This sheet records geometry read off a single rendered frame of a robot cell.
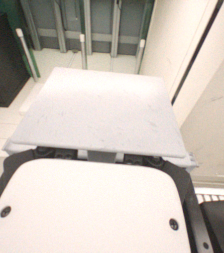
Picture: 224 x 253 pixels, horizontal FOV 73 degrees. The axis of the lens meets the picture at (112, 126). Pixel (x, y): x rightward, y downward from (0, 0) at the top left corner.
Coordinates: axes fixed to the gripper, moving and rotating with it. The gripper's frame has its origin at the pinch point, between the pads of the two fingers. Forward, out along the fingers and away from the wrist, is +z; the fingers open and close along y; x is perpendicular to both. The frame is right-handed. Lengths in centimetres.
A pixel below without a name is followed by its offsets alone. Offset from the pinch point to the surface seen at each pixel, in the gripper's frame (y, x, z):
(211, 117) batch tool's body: 19.3, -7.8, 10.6
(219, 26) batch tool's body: 14.7, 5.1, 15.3
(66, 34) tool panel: -34, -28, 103
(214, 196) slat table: 44, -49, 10
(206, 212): 32, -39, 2
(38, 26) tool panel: -52, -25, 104
